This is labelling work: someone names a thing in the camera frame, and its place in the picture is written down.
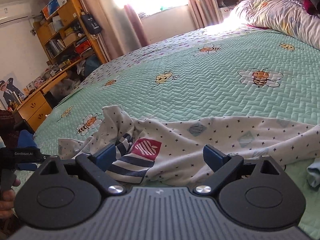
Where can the pink curtain left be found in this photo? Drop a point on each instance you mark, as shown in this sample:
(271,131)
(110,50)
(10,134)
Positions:
(122,30)

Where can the white wall air conditioner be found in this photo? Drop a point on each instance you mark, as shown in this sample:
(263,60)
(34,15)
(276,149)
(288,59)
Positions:
(15,12)

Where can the light blue clothes pile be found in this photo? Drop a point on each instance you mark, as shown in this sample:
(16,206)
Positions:
(313,177)

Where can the person's left hand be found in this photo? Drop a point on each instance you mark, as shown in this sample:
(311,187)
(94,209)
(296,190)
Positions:
(7,204)

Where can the white dotted baby garment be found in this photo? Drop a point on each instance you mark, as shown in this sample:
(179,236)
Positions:
(172,152)

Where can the pink curtain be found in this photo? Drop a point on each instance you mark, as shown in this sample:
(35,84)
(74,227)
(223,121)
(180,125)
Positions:
(205,12)
(122,30)

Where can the floral folded duvet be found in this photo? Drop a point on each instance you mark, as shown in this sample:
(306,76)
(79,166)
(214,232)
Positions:
(280,15)

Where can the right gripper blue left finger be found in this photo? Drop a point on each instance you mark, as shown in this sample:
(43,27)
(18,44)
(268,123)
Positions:
(93,169)

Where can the pilot children poster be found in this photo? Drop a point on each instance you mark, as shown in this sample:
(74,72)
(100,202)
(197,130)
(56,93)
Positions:
(11,92)

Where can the seated person with glasses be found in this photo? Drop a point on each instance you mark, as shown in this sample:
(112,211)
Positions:
(16,134)

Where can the wooden bookshelf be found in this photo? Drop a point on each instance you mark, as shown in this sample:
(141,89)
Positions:
(63,34)

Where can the dark hanging tote bag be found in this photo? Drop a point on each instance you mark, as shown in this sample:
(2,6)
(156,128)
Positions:
(90,23)

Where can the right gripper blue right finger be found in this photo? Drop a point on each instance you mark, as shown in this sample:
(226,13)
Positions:
(226,169)

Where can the pink curtain right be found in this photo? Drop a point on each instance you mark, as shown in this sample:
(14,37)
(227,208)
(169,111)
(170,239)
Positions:
(205,12)

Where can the green quilted bee bedspread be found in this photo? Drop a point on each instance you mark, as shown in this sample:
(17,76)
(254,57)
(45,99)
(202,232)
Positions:
(207,73)

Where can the wooden desk with drawers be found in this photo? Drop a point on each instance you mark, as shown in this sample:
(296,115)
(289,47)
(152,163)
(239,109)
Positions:
(35,108)

